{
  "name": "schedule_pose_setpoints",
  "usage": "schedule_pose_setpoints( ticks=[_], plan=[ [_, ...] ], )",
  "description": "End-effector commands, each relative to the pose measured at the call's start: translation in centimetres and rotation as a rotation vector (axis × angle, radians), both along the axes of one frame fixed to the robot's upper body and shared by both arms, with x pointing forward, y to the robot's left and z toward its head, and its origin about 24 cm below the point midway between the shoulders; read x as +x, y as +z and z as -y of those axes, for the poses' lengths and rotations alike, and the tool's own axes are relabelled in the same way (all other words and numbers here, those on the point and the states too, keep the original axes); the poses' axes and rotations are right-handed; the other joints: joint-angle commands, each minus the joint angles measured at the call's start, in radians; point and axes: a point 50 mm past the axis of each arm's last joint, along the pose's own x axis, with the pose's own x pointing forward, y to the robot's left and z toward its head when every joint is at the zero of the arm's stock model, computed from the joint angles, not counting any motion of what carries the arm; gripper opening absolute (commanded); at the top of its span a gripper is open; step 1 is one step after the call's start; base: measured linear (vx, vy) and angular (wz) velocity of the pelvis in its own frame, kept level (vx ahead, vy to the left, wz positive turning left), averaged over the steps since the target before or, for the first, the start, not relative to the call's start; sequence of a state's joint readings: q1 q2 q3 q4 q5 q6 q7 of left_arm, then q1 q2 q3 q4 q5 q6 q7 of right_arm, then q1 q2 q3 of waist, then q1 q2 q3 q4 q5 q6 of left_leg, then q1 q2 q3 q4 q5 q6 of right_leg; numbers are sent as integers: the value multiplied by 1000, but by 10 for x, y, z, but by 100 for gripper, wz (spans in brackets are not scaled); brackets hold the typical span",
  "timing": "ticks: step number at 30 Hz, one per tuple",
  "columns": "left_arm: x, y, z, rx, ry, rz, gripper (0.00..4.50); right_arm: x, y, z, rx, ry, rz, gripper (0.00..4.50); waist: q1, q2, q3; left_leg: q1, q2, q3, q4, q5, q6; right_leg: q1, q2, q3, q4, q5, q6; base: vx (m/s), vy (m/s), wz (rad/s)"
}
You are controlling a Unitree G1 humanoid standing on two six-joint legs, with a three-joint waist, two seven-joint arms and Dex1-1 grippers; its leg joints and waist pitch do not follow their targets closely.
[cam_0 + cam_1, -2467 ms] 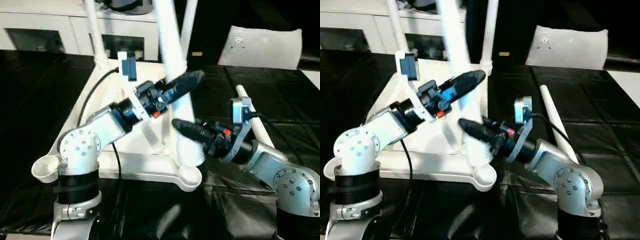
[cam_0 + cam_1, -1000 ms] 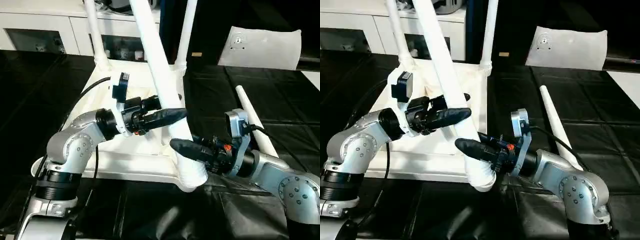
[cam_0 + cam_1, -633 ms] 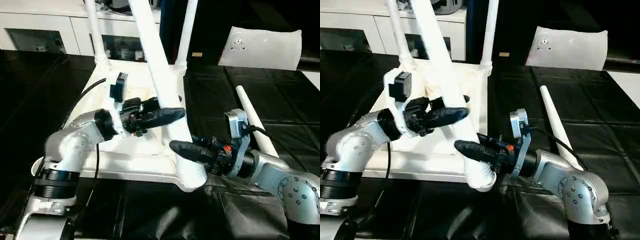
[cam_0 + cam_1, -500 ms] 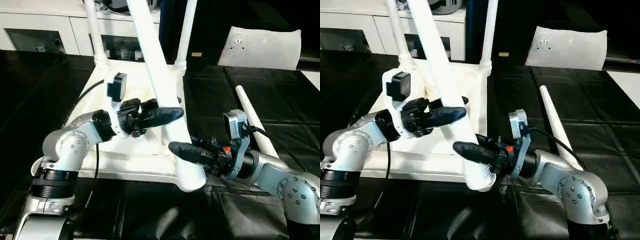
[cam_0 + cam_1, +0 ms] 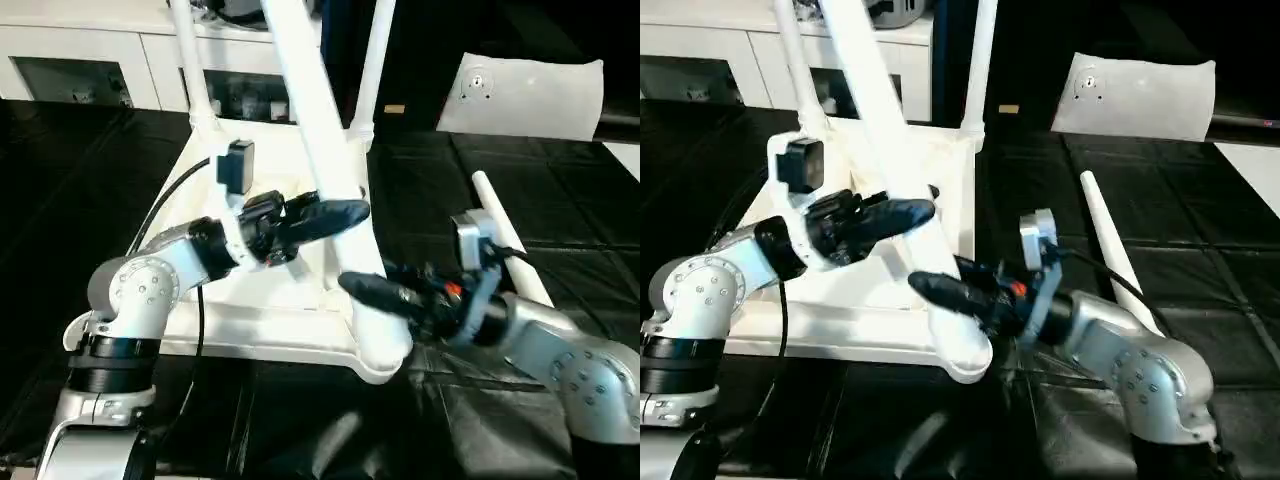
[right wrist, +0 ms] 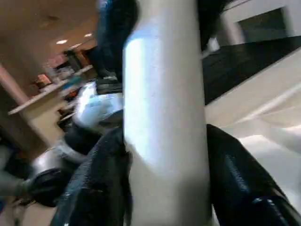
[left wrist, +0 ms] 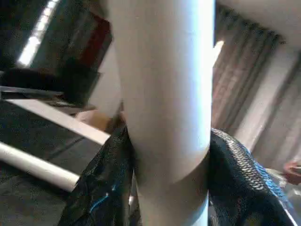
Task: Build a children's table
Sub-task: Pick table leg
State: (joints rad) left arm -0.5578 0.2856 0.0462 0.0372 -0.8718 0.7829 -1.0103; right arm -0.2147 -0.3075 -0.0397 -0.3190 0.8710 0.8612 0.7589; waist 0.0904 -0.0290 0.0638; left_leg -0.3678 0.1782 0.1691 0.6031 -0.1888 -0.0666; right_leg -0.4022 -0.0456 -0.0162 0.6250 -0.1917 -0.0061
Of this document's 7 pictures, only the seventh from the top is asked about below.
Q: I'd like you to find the white plastic table leg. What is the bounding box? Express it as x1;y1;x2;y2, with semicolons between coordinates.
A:
0;140;81;193
103;0;216;226

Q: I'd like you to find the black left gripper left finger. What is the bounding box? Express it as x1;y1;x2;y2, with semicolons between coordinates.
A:
57;123;142;226

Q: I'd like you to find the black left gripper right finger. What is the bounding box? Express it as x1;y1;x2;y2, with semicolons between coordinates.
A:
207;128;299;226

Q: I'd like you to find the black table mat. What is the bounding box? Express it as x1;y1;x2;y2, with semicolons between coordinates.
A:
0;100;107;226

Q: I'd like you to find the beige window curtain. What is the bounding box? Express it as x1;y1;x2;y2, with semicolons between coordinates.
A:
211;6;290;166

